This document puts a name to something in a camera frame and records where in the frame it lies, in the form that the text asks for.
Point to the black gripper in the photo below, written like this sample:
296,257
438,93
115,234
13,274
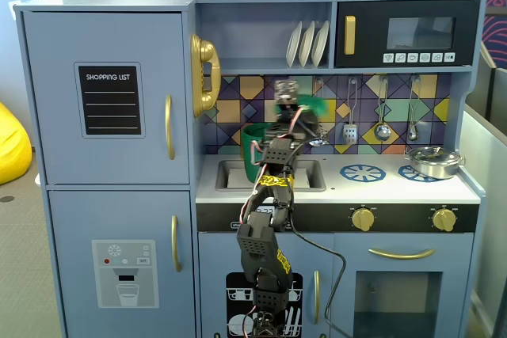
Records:
286,115

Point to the green pot lid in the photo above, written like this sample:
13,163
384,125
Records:
315,105

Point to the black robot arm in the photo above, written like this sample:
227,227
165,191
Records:
257,251

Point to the steel pot lid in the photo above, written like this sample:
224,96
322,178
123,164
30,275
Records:
431,153

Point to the silver faucet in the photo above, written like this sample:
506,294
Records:
318,142

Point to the steel slotted spatula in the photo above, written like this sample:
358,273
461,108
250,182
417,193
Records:
349,134

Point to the green plastic cup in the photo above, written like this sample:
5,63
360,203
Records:
249,148

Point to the steel ladle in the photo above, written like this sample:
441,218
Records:
382,132

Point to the white toy plate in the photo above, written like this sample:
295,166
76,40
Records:
321,43
293,45
306,43

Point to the blue toy kitchen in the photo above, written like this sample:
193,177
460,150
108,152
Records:
261,37

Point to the grey sink basin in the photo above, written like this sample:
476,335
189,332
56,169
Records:
231,177

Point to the steel spoon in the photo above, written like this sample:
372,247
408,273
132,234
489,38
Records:
412,132

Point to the gold stove knob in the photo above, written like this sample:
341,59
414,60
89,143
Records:
444,219
363,219

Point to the gold toy telephone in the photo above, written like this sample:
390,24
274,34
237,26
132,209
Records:
206,53

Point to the black toy microwave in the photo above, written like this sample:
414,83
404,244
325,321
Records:
368,9

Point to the steel cooking pot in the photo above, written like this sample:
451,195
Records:
433,168

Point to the blue oven door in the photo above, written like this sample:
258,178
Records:
344,251

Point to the dishwasher door with plate decal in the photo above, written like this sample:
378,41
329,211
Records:
214,251

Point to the grey office partition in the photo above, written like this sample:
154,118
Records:
491,195

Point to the black shopping list board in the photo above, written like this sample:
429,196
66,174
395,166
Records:
109,100

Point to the blue freezer door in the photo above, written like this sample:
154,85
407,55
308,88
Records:
79,215

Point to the blue fridge door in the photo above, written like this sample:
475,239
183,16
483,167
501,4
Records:
47,116

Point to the yellow beanbag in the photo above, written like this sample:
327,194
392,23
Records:
12,148

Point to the round floor cover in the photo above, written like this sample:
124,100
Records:
6,198

